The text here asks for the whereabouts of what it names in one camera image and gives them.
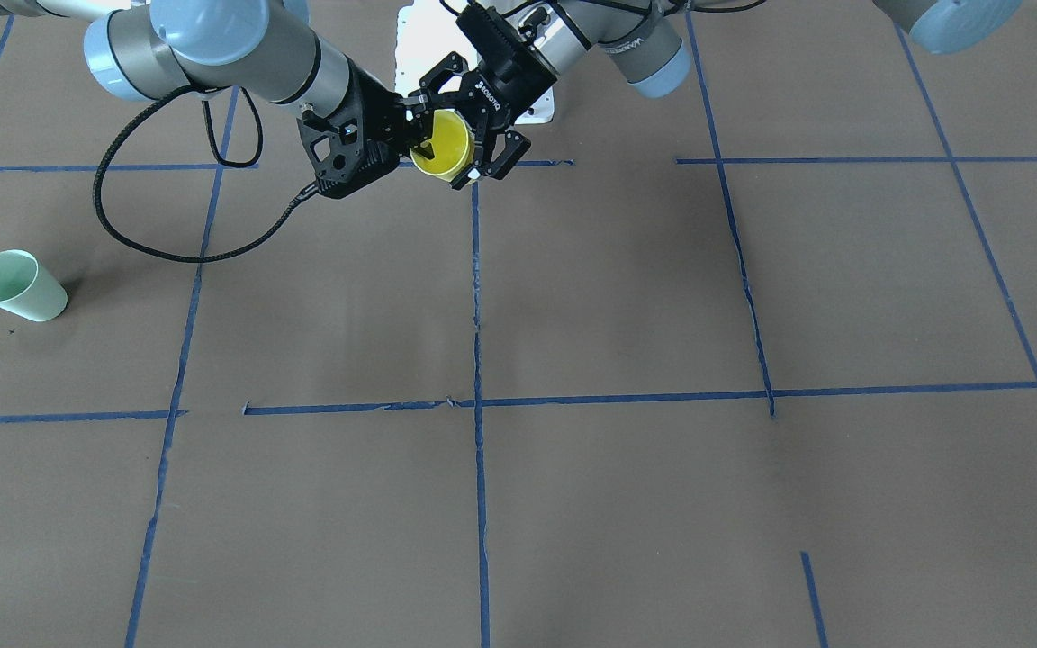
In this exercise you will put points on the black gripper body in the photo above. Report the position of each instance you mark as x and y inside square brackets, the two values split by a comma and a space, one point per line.
[378, 107]
[508, 87]

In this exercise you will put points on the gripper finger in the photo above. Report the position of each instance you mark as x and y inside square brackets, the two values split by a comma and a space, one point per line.
[417, 121]
[447, 86]
[487, 152]
[419, 155]

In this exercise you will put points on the yellow plastic cup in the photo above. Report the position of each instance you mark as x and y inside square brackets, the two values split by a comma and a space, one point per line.
[452, 140]

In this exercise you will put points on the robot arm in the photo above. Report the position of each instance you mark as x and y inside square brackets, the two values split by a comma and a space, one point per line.
[150, 50]
[754, 82]

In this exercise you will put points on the green plastic cup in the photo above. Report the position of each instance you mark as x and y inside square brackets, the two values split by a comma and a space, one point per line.
[27, 289]

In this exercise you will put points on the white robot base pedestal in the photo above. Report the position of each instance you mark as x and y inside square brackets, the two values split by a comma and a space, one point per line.
[427, 33]

